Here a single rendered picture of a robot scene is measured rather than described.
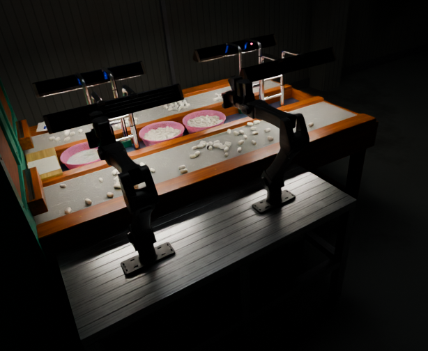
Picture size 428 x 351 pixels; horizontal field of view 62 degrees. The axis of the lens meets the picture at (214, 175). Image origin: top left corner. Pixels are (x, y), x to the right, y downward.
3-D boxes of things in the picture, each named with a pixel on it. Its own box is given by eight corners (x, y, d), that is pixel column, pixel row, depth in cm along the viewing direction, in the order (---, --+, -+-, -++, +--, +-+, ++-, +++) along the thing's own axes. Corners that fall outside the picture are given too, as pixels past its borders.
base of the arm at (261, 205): (250, 191, 152) (260, 199, 147) (286, 176, 160) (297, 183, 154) (251, 206, 156) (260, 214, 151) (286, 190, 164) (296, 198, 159)
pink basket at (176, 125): (195, 141, 213) (193, 127, 208) (162, 160, 196) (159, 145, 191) (165, 131, 228) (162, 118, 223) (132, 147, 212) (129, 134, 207)
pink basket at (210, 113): (234, 134, 217) (233, 119, 212) (195, 146, 208) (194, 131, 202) (213, 120, 238) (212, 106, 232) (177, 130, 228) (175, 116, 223)
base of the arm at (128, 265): (115, 248, 128) (121, 260, 123) (165, 228, 136) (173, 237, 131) (120, 264, 132) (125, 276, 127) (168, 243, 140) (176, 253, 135)
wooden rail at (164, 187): (371, 147, 210) (376, 118, 200) (53, 272, 144) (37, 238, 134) (355, 139, 219) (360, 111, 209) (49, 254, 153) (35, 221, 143)
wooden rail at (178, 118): (291, 99, 263) (292, 85, 257) (32, 176, 197) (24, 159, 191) (286, 97, 267) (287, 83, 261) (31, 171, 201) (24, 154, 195)
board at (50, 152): (63, 174, 174) (62, 172, 173) (31, 184, 168) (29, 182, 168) (54, 148, 199) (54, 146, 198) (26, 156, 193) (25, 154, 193)
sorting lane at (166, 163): (359, 118, 212) (360, 115, 210) (38, 230, 146) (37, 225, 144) (323, 104, 235) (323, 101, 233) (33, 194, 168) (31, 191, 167)
